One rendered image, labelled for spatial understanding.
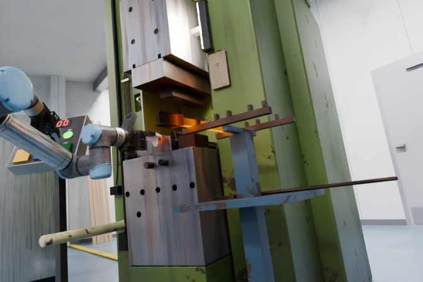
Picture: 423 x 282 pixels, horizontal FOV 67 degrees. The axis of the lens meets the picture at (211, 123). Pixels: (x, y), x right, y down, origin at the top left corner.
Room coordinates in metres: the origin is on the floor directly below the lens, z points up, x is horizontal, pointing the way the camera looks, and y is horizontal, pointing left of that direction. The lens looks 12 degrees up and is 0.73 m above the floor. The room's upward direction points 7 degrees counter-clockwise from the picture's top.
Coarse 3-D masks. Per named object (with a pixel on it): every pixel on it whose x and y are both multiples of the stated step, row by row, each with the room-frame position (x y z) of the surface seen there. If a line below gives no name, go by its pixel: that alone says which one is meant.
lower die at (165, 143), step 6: (162, 138) 1.39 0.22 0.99; (168, 138) 1.38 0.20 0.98; (174, 138) 1.40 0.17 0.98; (150, 144) 1.43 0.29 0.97; (162, 144) 1.39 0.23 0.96; (168, 144) 1.38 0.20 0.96; (210, 144) 1.67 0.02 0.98; (216, 144) 1.73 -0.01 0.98; (138, 150) 1.46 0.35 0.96; (144, 150) 1.44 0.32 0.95; (150, 150) 1.43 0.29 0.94; (156, 150) 1.41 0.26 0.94; (138, 156) 1.46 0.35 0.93; (144, 156) 1.45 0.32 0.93
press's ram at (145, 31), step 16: (128, 0) 1.46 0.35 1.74; (144, 0) 1.41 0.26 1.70; (160, 0) 1.36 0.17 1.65; (176, 0) 1.43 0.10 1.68; (128, 16) 1.46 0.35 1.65; (144, 16) 1.41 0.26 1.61; (160, 16) 1.37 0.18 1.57; (176, 16) 1.41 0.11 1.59; (192, 16) 1.55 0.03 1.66; (128, 32) 1.47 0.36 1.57; (144, 32) 1.42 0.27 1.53; (160, 32) 1.37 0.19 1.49; (176, 32) 1.40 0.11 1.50; (192, 32) 1.51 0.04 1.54; (128, 48) 1.47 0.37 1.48; (144, 48) 1.42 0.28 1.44; (160, 48) 1.38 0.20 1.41; (176, 48) 1.39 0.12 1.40; (192, 48) 1.51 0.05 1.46; (128, 64) 1.47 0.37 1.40; (192, 64) 1.50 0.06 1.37
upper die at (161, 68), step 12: (156, 60) 1.39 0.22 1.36; (168, 60) 1.41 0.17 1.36; (132, 72) 1.46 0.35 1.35; (144, 72) 1.43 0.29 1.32; (156, 72) 1.39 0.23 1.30; (168, 72) 1.40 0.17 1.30; (180, 72) 1.48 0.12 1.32; (192, 72) 1.58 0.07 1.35; (132, 84) 1.47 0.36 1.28; (144, 84) 1.45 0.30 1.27; (156, 84) 1.47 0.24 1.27; (168, 84) 1.49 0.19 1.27; (180, 84) 1.51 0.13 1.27; (192, 84) 1.57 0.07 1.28; (204, 84) 1.68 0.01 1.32
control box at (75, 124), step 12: (60, 120) 1.59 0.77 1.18; (72, 120) 1.58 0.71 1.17; (84, 120) 1.57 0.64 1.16; (72, 132) 1.53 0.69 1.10; (72, 144) 1.49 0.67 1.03; (84, 144) 1.55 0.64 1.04; (12, 156) 1.50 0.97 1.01; (12, 168) 1.48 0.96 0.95; (24, 168) 1.49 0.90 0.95; (36, 168) 1.50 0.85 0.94; (48, 168) 1.51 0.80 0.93
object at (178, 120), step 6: (156, 114) 0.90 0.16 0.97; (162, 114) 0.91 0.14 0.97; (168, 114) 0.93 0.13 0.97; (174, 114) 0.95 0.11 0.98; (180, 114) 0.96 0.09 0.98; (156, 120) 0.91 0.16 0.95; (162, 120) 0.91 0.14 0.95; (168, 120) 0.93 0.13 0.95; (174, 120) 0.96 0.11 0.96; (180, 120) 0.96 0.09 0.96; (186, 120) 0.99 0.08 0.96; (192, 120) 1.02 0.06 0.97; (156, 126) 0.91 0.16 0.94; (162, 126) 0.92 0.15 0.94; (168, 126) 0.93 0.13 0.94; (174, 126) 0.94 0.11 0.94; (180, 126) 0.98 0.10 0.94; (186, 126) 1.02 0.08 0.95; (222, 132) 1.21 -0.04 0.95
